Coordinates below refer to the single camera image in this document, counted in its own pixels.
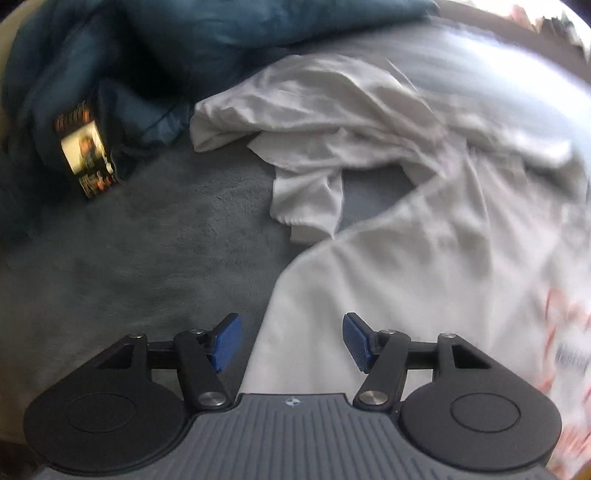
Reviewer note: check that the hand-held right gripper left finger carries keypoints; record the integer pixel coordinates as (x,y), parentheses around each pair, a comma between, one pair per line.
(228,341)

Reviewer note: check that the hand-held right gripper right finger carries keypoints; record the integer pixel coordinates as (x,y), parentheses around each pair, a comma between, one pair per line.
(358,341)

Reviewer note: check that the white bear print sweatshirt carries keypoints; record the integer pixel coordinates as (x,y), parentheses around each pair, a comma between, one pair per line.
(415,254)

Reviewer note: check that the black orange printed packet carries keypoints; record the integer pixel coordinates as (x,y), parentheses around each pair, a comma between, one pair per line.
(85,147)

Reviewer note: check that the teal duvet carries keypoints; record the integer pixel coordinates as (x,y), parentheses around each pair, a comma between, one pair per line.
(207,32)

